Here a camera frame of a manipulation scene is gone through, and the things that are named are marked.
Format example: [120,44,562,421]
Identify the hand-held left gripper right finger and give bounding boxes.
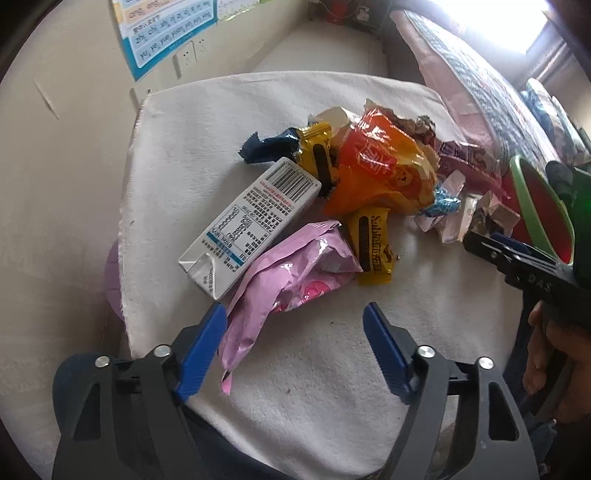
[362,302,541,480]

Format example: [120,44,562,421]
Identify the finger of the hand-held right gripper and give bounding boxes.
[463,230,514,274]
[490,232,555,262]

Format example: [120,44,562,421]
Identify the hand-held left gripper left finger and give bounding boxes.
[51,302,229,480]

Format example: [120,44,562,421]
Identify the red bin with green rim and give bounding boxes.
[509,154,576,267]

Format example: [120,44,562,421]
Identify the light blue candy wrapper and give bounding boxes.
[419,179,463,219]

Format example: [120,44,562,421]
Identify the maroon wrapper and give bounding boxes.
[435,140,509,195]

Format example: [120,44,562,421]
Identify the yellow black snack wrapper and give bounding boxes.
[344,208,400,287]
[295,122,341,186]

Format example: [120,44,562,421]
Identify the pink plastic wrapper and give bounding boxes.
[218,220,363,396]

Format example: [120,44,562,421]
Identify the orange snack bag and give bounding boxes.
[323,106,437,217]

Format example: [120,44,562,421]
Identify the foil wrapper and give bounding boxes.
[396,114,437,145]

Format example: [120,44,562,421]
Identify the white milk carton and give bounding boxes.
[178,157,322,301]

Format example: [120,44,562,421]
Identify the tan wrapper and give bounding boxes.
[308,106,352,136]

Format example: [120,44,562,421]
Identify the dark blue wrapper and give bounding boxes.
[238,128,302,165]

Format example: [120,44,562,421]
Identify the person's right hand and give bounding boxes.
[524,302,591,396]

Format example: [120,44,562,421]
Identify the white cloth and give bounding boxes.
[117,71,527,468]

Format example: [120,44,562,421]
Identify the person's dark blue trousers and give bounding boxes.
[51,295,559,480]

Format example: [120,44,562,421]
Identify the blue white pillow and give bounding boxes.
[522,78,591,166]

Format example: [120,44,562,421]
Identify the bed with patterned quilt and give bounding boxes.
[389,9,568,162]

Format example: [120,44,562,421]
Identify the window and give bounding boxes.
[441,0,548,57]

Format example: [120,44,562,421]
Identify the blue bordered wall poster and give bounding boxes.
[111,0,219,82]

